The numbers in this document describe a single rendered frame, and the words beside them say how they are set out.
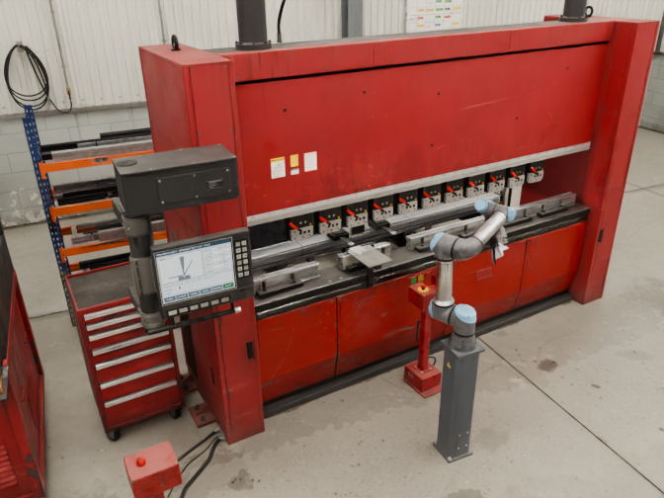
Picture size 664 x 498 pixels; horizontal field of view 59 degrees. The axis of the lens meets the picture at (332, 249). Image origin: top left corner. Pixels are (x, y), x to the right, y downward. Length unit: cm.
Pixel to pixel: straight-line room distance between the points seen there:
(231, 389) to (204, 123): 160
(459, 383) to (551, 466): 82
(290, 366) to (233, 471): 72
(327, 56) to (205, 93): 80
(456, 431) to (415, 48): 227
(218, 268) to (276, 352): 115
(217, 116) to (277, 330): 142
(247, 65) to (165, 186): 91
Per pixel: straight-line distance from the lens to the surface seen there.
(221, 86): 298
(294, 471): 375
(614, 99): 503
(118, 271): 396
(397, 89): 374
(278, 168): 342
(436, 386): 434
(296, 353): 389
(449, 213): 468
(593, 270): 547
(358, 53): 352
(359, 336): 410
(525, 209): 489
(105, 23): 730
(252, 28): 331
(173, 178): 261
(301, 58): 335
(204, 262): 276
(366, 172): 374
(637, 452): 423
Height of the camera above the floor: 270
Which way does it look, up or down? 26 degrees down
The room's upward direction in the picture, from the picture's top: 1 degrees counter-clockwise
